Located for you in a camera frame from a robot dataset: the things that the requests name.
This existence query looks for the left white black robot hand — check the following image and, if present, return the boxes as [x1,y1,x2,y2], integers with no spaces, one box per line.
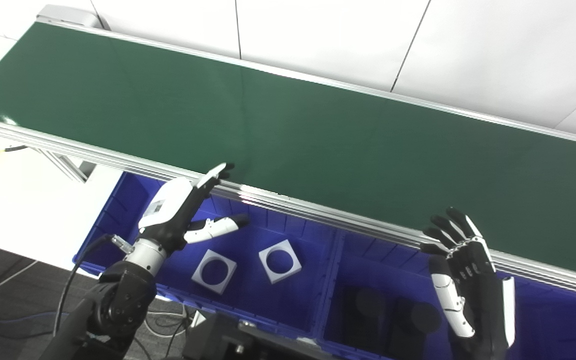
[137,162,250,254]

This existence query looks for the black robot torso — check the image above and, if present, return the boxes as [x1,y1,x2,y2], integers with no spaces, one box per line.
[182,311,341,360]

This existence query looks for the blue plastic bin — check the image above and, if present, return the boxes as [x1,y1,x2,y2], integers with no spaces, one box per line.
[317,229,576,360]
[72,171,341,341]

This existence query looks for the white floor cable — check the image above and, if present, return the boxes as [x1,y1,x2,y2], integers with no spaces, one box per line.
[0,259,40,307]

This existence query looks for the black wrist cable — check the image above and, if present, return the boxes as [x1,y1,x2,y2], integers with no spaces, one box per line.
[52,233,135,343]

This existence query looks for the grey conveyor end housing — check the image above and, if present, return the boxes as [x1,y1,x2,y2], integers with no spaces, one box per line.
[36,4,103,30]

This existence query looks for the tangled floor cables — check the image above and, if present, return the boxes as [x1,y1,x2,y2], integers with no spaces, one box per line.
[140,304,196,360]

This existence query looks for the white square part round hole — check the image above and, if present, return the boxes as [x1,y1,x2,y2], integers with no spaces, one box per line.
[258,239,303,285]
[191,248,238,295]

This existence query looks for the aluminium conveyor support leg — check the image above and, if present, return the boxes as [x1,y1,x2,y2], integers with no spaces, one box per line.
[37,148,97,184]

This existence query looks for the green conveyor belt aluminium frame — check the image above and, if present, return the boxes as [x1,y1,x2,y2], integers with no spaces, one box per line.
[0,4,576,301]

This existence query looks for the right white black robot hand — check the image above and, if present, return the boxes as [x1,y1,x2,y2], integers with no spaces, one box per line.
[420,207,517,360]

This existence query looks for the black cylinder part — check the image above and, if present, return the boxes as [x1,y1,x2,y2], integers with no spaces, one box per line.
[342,285,388,343]
[389,299,443,353]

